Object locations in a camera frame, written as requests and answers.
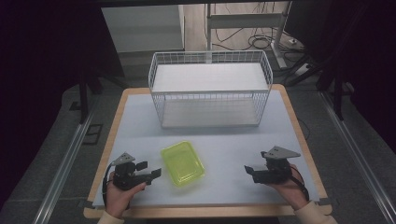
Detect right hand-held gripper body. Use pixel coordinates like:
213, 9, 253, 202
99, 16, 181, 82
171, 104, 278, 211
260, 146, 302, 185

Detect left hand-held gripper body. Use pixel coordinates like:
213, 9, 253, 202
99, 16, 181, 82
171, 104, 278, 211
110, 151, 153, 191

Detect yellow-green plastic tray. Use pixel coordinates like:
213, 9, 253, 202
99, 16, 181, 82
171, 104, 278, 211
160, 140, 206, 189

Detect person's left hand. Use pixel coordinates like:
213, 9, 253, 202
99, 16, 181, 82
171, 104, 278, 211
105, 172, 148, 219

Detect person's right hand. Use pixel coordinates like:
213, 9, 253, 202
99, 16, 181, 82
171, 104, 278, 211
267, 164, 310, 211

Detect pale table mat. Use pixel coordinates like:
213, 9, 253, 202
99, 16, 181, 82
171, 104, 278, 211
92, 89, 321, 207

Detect black stand leg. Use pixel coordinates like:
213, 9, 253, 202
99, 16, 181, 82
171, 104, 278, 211
77, 74, 105, 125
316, 62, 357, 121

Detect white power strip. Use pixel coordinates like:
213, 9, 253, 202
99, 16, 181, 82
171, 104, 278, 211
293, 63, 313, 77

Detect dark curtain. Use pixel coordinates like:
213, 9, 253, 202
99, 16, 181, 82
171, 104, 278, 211
317, 0, 396, 153
0, 0, 126, 206

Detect white cabinet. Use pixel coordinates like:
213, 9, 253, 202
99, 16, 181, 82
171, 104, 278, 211
100, 4, 187, 53

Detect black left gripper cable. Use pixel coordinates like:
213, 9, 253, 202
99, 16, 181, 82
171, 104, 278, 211
102, 162, 116, 207

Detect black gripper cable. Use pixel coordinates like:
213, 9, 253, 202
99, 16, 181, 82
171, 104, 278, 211
290, 165, 311, 202
102, 162, 116, 207

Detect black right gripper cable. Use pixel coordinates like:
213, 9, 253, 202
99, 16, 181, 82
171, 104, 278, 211
290, 165, 311, 202

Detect black floor frame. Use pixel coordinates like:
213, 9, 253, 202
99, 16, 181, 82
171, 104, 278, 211
81, 123, 104, 146

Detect metal floor rail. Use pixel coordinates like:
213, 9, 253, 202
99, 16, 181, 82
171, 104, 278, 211
32, 108, 95, 224
319, 91, 396, 220

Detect white wire shelf rack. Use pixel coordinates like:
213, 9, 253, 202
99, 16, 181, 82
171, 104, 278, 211
148, 49, 275, 130

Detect black cables on floor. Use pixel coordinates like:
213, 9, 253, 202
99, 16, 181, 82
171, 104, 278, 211
214, 27, 307, 63

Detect white metal stand frame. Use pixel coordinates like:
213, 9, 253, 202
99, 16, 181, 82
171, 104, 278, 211
205, 1, 294, 70

